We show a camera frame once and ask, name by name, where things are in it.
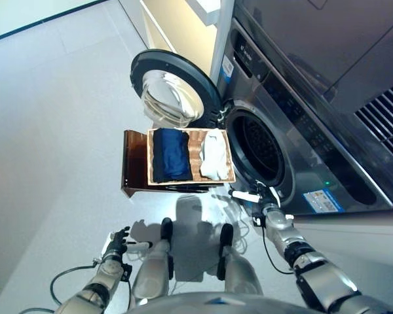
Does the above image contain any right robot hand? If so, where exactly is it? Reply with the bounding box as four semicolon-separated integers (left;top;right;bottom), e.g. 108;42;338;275
231;181;282;211

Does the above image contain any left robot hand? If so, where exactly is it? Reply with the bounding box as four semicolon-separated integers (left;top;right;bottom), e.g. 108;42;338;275
103;226;153;263

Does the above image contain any white garment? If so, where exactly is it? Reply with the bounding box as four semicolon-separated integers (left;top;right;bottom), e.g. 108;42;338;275
198;131;230;181

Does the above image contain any blue garment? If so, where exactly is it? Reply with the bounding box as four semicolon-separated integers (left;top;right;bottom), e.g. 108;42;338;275
151;128;194;184

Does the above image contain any grey front-load washing machine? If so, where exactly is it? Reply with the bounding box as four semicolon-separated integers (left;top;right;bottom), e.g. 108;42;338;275
215;16;393;217

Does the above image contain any round glass washing machine door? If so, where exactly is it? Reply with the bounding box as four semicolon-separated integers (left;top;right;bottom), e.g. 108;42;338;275
129;48;223;129

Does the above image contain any left silver robot leg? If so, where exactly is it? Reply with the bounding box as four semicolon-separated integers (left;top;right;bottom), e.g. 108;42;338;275
130;217;175;304

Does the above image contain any colourful rectangular instruction sticker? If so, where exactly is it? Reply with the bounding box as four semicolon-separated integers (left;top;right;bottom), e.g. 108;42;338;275
302;189;343;215

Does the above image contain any rectangular wicker basket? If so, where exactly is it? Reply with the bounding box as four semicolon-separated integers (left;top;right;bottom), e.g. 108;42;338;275
147;128;237;187

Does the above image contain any brown wooden stool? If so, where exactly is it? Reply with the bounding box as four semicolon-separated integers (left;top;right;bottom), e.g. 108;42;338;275
120;129;224;198

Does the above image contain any white cabinet side panel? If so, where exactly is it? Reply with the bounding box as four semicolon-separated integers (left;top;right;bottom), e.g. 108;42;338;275
290;214;393;263

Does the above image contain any grey robot torso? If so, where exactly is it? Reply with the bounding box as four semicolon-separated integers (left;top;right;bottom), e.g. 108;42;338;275
123;290;319;314

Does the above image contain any blue energy label sticker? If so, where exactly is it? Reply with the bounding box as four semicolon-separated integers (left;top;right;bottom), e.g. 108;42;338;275
219;54;234;84

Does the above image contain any dark grey dryer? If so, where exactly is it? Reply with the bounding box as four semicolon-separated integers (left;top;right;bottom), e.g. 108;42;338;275
234;0;393;155

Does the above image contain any white vertical cabinet panel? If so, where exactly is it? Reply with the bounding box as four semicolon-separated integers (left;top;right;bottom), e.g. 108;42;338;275
210;0;236;83

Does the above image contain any white counter cabinet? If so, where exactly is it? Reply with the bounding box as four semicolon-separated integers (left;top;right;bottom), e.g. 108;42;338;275
139;0;222;60

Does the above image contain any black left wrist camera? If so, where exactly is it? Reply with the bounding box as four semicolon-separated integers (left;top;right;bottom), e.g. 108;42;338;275
119;262;134;282

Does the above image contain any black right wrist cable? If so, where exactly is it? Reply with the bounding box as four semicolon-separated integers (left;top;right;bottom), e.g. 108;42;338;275
260;224;296;275

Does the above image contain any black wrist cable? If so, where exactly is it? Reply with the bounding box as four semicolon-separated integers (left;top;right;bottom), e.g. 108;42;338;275
18;260;132;314
260;224;296;275

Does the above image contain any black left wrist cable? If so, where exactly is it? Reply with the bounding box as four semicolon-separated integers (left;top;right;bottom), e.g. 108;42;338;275
18;260;132;314

